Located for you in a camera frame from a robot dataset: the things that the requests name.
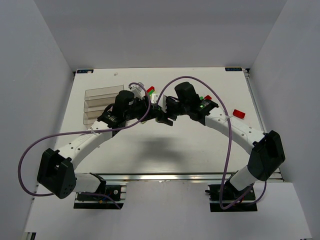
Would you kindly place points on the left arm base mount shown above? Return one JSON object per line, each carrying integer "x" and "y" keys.
{"x": 107, "y": 196}

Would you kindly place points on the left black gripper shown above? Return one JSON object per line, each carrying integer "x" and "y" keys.
{"x": 152, "y": 112}

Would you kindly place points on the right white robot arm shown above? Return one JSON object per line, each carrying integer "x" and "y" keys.
{"x": 265, "y": 149}

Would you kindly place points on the blue corner label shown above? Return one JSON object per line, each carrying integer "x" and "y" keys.
{"x": 84, "y": 71}
{"x": 233, "y": 69}

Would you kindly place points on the aluminium table frame rail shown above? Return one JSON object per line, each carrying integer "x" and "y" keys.
{"x": 161, "y": 177}

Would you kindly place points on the left blue corner label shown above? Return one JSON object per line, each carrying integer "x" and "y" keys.
{"x": 84, "y": 71}

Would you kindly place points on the red rectangular lego brick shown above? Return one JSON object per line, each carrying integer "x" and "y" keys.
{"x": 239, "y": 114}

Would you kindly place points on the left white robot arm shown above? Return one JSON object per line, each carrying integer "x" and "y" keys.
{"x": 57, "y": 167}

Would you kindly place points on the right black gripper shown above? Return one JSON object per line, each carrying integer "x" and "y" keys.
{"x": 169, "y": 106}

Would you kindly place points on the red green yellow lego stack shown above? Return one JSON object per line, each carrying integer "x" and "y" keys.
{"x": 151, "y": 92}

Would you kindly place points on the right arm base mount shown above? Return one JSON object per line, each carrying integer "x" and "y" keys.
{"x": 245, "y": 204}

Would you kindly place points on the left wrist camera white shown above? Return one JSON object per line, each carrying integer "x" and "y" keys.
{"x": 137, "y": 89}

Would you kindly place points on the clear three-slot container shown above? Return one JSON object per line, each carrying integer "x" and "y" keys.
{"x": 96, "y": 100}

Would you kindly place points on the right blue corner label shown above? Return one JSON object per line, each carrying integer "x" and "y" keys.
{"x": 233, "y": 69}

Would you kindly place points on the red flower lego piece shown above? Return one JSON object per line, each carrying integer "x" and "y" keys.
{"x": 208, "y": 97}

